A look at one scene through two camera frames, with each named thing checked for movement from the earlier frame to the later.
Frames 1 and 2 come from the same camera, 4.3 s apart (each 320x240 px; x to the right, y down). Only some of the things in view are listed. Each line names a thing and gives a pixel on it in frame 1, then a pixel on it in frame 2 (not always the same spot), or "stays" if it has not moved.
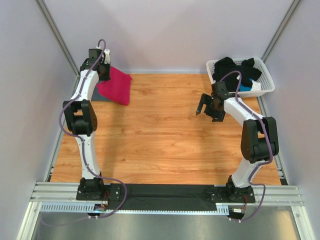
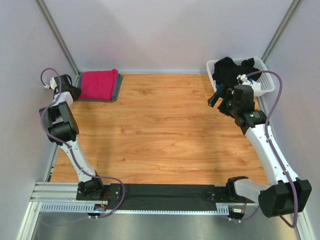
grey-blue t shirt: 96,96 → 117,86
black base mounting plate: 165,197 stays
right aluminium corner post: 281,30 stays
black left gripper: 107,77 → 77,92
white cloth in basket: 256,86 stays
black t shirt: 223,66 stays
